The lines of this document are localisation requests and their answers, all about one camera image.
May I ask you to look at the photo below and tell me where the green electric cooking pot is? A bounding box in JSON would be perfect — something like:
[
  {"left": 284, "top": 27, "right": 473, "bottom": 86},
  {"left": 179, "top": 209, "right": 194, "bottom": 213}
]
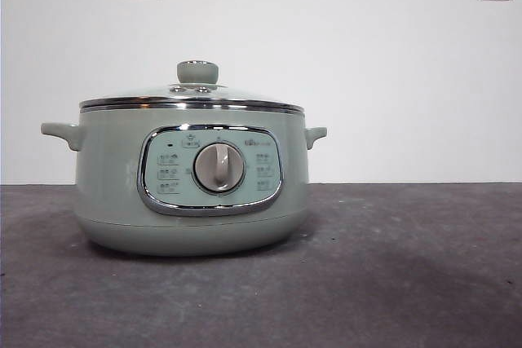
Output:
[{"left": 39, "top": 108, "right": 329, "bottom": 258}]

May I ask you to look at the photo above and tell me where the glass lid with green knob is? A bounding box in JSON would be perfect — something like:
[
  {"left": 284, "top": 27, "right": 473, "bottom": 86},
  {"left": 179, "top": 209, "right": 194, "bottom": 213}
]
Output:
[{"left": 78, "top": 59, "right": 306, "bottom": 115}]

